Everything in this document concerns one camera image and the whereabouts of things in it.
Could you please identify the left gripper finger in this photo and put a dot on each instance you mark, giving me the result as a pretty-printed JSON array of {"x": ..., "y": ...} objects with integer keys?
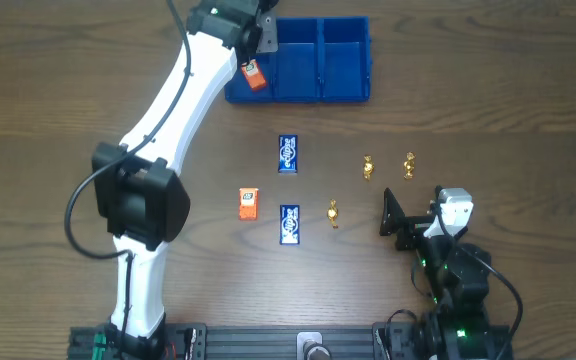
[{"x": 268, "y": 35}]

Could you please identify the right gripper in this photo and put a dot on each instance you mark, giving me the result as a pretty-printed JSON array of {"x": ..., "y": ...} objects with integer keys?
[{"x": 410, "y": 235}]

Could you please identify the gold candy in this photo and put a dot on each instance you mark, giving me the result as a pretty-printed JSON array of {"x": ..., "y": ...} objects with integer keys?
[
  {"x": 368, "y": 167},
  {"x": 333, "y": 214},
  {"x": 409, "y": 165}
]

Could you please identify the orange candy box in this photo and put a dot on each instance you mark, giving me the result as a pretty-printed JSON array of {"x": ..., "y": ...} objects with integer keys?
[
  {"x": 254, "y": 77},
  {"x": 248, "y": 210}
]

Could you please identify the blue candy pack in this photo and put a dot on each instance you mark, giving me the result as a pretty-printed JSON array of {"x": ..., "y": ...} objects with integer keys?
[
  {"x": 289, "y": 225},
  {"x": 288, "y": 155}
]

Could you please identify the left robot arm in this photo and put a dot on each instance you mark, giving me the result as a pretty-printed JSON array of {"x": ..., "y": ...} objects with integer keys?
[{"x": 203, "y": 85}]

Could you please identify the blue tray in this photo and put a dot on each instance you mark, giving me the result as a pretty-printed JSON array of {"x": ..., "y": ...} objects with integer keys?
[{"x": 343, "y": 65}]

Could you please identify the mounting rail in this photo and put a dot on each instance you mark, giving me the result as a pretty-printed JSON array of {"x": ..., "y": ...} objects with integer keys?
[{"x": 258, "y": 342}]

